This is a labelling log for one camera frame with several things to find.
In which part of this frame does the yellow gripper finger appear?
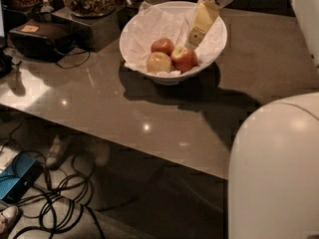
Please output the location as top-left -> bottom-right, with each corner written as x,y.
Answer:
185,0 -> 219,50

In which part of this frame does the red apple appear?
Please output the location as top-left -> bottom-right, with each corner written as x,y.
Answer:
170,46 -> 198,74
151,38 -> 175,55

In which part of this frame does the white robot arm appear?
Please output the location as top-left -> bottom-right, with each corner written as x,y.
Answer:
227,93 -> 319,239

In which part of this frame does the red apple top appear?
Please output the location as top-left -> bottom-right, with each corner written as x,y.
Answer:
151,38 -> 175,55

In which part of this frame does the white ceramic bowl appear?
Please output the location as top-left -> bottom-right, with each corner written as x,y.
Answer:
119,0 -> 228,86

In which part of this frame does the yellow-red apple front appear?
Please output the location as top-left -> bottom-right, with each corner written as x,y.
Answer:
147,52 -> 172,73

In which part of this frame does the white paper liner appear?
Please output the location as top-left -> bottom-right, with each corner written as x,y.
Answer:
123,0 -> 225,78

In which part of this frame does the dark grey stand box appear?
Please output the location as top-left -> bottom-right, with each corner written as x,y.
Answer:
52,8 -> 121,52

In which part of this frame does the metal scoop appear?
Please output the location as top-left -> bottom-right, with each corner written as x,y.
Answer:
40,0 -> 54,13

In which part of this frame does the black device with label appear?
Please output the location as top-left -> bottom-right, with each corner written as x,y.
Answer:
9,20 -> 75,62

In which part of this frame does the white shoe under table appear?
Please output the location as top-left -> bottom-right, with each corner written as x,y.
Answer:
46,135 -> 72,170

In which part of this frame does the blue box on floor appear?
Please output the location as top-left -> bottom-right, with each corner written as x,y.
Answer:
0,153 -> 36,203

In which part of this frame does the white shoe bottom left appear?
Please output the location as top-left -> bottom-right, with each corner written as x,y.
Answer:
0,206 -> 20,234

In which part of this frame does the black cable tangle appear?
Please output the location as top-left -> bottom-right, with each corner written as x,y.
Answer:
0,122 -> 107,239

